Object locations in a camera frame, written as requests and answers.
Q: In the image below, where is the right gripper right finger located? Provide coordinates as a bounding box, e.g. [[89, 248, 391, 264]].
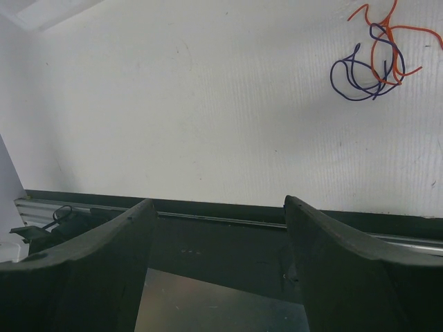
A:
[[284, 196, 442, 331]]

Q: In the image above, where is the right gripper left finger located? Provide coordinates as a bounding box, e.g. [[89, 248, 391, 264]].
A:
[[1, 199, 158, 331]]

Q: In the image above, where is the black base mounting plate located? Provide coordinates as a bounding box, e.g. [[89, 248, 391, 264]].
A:
[[24, 188, 443, 305]]

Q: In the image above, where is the white foam compartment tray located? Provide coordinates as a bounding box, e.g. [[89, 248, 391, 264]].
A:
[[1, 0, 101, 31]]

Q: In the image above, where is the aluminium front rail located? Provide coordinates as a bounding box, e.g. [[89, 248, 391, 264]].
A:
[[15, 196, 442, 257]]

